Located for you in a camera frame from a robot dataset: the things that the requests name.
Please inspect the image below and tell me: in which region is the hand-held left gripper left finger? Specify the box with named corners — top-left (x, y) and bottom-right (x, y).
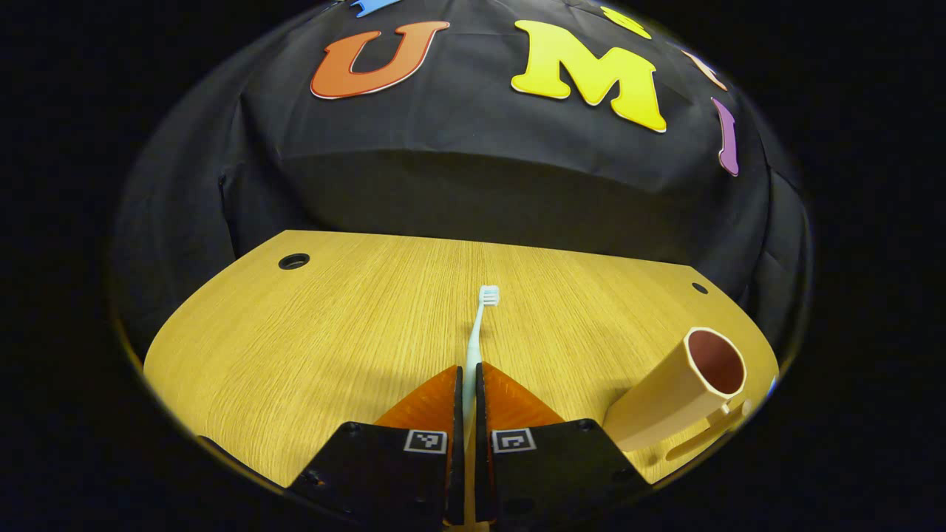
top-left (288, 364), bottom-right (466, 528)

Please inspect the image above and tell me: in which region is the white toothbrush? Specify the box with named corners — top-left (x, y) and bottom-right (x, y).
top-left (462, 285), bottom-right (501, 451)

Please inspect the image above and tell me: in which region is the black backdrop cloth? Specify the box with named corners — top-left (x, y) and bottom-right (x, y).
top-left (111, 0), bottom-right (814, 355)

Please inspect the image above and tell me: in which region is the wooden desktop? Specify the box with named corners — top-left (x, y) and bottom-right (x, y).
top-left (143, 229), bottom-right (781, 529)

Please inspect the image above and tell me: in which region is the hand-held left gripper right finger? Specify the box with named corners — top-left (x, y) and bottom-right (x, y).
top-left (474, 361), bottom-right (656, 526)

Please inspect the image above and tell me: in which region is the beige cup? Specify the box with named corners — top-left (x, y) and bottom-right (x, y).
top-left (602, 327), bottom-right (754, 463)

